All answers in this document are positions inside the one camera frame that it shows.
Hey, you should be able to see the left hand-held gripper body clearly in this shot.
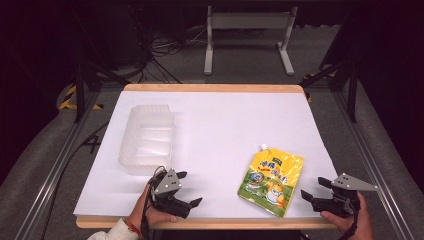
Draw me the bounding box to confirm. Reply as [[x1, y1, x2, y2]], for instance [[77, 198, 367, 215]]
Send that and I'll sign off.
[[149, 168, 194, 220]]

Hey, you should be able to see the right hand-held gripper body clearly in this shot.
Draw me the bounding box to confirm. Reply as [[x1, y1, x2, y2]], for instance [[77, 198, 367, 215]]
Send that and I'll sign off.
[[312, 172, 380, 218]]

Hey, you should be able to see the yellow spouted pouch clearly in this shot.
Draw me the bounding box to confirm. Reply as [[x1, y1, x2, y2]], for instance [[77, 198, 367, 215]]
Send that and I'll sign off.
[[236, 143, 305, 220]]

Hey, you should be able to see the clear plastic container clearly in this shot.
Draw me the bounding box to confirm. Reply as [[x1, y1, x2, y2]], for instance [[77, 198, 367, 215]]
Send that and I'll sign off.
[[117, 103, 176, 177]]

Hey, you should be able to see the person's left hand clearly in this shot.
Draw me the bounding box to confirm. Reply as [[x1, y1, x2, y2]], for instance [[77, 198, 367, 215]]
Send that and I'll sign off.
[[127, 184, 179, 232]]

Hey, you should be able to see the person's right hand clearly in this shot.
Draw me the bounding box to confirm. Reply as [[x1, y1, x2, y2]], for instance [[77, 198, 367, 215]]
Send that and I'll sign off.
[[320, 191, 375, 240]]

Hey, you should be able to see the white table sheet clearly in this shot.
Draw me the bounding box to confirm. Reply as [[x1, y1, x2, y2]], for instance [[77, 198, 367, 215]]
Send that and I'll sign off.
[[72, 90, 338, 218]]

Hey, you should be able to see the black metal stand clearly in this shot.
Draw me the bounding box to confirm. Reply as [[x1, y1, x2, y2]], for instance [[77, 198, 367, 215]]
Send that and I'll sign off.
[[299, 59, 360, 123], [73, 59, 132, 124]]

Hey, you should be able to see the yellow black striped tape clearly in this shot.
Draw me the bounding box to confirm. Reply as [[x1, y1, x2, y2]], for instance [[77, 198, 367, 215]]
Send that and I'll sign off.
[[58, 85, 104, 111]]

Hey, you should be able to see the white metal stand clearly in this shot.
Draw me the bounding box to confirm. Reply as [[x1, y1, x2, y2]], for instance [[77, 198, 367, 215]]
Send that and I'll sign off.
[[203, 5, 299, 77]]

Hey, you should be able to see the aluminium frame rail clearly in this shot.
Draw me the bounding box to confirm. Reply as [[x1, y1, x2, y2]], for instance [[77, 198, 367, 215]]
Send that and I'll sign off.
[[13, 89, 102, 240], [332, 89, 416, 240]]

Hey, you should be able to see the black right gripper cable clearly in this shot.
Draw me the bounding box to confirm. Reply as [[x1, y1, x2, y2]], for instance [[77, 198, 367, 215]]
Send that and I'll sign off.
[[337, 192, 364, 240]]

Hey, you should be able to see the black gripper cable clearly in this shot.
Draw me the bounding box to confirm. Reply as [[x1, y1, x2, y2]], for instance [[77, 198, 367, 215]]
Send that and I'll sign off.
[[140, 165, 168, 240], [337, 192, 364, 240]]

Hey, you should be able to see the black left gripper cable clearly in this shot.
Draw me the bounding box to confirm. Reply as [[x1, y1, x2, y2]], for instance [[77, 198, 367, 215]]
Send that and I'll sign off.
[[140, 165, 168, 240]]

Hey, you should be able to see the red bracelet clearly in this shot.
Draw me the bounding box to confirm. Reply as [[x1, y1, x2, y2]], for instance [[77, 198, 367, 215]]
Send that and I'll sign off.
[[122, 217, 144, 238]]

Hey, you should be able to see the black floor cable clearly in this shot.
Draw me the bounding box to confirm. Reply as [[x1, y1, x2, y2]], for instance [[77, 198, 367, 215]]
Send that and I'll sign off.
[[39, 121, 112, 240]]

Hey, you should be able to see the bundle of floor cables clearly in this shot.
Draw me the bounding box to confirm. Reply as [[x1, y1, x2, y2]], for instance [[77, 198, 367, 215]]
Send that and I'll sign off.
[[132, 28, 208, 84]]

